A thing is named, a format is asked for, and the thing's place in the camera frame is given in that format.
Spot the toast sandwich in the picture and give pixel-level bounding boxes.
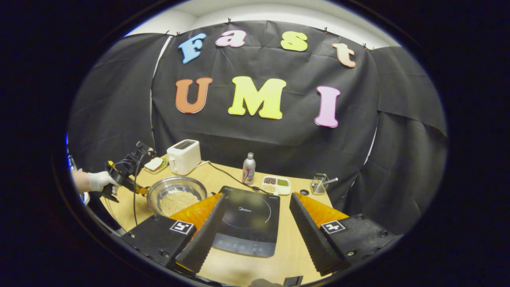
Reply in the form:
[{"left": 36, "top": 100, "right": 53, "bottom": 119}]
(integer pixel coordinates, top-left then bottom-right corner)
[{"left": 143, "top": 157, "right": 169, "bottom": 175}]

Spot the steel pot with black handles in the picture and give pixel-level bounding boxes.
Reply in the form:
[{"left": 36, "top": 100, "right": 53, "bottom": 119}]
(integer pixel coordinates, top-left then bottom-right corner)
[{"left": 147, "top": 176, "right": 208, "bottom": 217}]

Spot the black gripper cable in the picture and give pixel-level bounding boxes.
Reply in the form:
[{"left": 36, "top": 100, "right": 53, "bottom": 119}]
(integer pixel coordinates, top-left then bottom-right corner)
[{"left": 133, "top": 151, "right": 154, "bottom": 227}]

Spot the pile of yellow soybeans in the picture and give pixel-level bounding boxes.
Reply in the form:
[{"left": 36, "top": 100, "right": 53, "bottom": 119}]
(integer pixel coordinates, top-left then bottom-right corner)
[{"left": 159, "top": 191, "right": 200, "bottom": 217}]

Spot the white toaster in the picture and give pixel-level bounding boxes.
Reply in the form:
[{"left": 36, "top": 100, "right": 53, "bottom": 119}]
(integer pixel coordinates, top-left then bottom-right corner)
[{"left": 167, "top": 140, "right": 201, "bottom": 176}]

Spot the silver drink bottle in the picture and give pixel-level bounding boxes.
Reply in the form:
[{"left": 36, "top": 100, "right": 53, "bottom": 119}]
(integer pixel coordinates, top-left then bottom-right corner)
[{"left": 242, "top": 153, "right": 256, "bottom": 185}]

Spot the wire utensil holder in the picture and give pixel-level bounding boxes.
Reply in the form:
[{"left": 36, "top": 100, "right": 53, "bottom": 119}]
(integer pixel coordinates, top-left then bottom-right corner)
[{"left": 311, "top": 173, "right": 329, "bottom": 195}]

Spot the black power cable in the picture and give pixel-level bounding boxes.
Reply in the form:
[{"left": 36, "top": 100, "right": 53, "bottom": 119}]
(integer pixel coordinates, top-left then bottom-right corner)
[{"left": 199, "top": 161, "right": 271, "bottom": 195}]

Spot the white divided tray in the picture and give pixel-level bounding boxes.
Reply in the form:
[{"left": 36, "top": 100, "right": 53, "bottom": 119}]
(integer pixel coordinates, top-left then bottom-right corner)
[{"left": 261, "top": 175, "right": 291, "bottom": 196}]

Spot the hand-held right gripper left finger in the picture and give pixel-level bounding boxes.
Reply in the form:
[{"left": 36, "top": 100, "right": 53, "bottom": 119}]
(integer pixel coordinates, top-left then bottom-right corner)
[{"left": 121, "top": 193, "right": 227, "bottom": 275}]

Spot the black induction cooktop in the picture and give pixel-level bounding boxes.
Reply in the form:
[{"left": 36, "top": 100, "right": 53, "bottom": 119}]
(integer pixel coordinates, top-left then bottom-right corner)
[{"left": 211, "top": 186, "right": 281, "bottom": 258}]

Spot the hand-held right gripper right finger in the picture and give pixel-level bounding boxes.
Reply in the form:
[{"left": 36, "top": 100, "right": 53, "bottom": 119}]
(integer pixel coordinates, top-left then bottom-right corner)
[{"left": 289, "top": 192, "right": 402, "bottom": 276}]

